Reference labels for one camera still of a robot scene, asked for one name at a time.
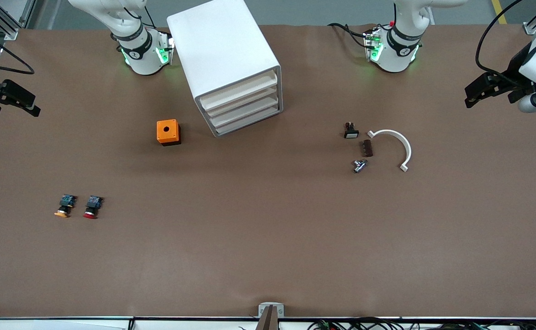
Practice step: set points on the white curved bracket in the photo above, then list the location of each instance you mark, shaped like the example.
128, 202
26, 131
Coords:
398, 136

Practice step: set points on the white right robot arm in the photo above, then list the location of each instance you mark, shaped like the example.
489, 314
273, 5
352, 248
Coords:
144, 59

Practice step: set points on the brown table cover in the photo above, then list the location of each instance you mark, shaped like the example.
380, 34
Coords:
268, 256

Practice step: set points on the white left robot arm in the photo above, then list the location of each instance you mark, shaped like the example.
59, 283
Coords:
398, 50

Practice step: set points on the orange button box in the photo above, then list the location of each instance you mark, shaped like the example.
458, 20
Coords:
167, 130

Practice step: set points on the yellow push button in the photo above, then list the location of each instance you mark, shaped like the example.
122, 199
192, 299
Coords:
65, 205

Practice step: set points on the brown metal post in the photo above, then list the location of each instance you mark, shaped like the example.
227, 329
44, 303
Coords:
268, 321

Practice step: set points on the brown terminal block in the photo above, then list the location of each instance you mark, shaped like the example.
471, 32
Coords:
368, 148

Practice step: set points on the grey metal bracket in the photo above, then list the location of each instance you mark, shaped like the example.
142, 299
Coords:
271, 307

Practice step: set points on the black switch with white face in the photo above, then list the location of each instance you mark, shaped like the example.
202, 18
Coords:
351, 132

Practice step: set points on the red push button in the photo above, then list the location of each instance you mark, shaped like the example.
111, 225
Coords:
92, 207

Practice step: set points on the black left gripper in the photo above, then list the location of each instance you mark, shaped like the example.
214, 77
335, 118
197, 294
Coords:
514, 75

